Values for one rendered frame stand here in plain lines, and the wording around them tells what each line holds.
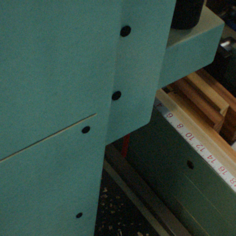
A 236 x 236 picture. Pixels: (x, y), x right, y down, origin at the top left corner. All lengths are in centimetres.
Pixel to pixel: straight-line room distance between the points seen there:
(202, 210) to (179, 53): 21
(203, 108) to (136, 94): 17
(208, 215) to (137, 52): 27
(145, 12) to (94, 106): 10
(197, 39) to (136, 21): 18
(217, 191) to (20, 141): 31
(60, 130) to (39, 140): 2
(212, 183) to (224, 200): 2
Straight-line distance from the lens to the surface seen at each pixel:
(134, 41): 49
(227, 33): 81
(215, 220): 69
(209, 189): 67
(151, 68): 54
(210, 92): 72
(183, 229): 75
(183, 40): 63
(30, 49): 35
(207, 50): 68
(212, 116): 70
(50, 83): 39
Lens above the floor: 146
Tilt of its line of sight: 50 degrees down
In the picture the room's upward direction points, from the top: 9 degrees clockwise
